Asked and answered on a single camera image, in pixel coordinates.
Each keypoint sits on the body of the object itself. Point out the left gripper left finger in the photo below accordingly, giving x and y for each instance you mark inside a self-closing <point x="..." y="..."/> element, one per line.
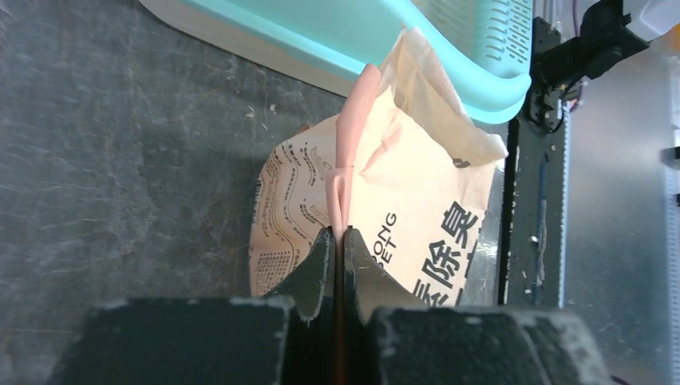
<point x="281" y="337"/>

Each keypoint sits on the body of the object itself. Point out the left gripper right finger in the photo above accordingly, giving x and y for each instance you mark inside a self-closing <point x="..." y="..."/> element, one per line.
<point x="394" y="338"/>

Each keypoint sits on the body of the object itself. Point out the pink cat litter bag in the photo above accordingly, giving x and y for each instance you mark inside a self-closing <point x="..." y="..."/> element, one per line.
<point x="415" y="180"/>

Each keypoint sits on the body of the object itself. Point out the teal litter box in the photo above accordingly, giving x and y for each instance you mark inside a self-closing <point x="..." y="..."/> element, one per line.
<point x="484" y="46"/>

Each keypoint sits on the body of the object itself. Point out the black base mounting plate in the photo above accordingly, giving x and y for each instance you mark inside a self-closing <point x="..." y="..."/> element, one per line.
<point x="533" y="220"/>

